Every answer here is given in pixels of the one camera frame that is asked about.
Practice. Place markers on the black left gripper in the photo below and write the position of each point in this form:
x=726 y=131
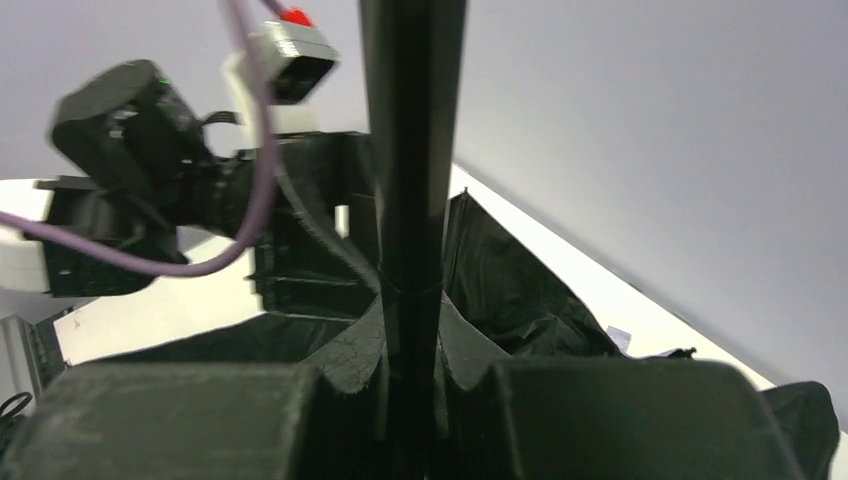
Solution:
x=315 y=258

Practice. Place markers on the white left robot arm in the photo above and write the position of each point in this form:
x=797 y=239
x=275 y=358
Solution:
x=147 y=170

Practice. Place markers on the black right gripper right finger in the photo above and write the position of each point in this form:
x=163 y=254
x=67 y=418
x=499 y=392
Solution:
x=594 y=418

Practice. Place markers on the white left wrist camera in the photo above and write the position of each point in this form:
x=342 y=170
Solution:
x=293 y=58

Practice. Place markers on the aluminium frame rail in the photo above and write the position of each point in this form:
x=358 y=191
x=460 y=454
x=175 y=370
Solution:
x=31 y=355

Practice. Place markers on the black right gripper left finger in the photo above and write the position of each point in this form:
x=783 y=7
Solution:
x=315 y=419

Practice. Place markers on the lavender folding umbrella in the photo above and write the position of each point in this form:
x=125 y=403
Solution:
x=431 y=249

